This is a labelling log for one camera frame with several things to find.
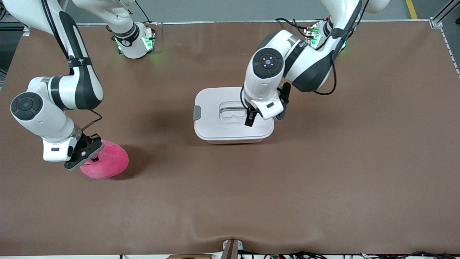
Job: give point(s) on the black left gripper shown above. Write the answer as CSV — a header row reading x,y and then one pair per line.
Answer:
x,y
249,118

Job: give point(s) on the silver table edge rail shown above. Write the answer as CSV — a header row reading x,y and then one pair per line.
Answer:
x,y
215,22

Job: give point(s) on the grey lid latch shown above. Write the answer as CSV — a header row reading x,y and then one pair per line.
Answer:
x,y
197,113

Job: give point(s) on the perforated silver side rail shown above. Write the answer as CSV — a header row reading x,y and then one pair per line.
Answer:
x,y
450,50

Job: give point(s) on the pink round plush toy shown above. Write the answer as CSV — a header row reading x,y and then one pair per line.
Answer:
x,y
111,162

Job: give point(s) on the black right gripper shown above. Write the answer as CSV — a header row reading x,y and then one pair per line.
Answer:
x,y
94,139

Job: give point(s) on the pink plastic storage box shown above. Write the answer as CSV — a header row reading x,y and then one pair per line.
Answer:
x,y
233,142

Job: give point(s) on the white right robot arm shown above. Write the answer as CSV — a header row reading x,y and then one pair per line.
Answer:
x,y
39,115

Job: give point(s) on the brown table mat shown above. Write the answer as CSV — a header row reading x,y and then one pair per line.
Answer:
x,y
143,198

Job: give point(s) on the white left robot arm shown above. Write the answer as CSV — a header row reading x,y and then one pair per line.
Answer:
x,y
305,61

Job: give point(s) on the aluminium frame post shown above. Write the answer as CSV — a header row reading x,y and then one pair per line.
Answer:
x,y
26,31
444,12

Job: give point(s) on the white plastic box lid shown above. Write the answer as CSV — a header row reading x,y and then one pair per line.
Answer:
x,y
215,129

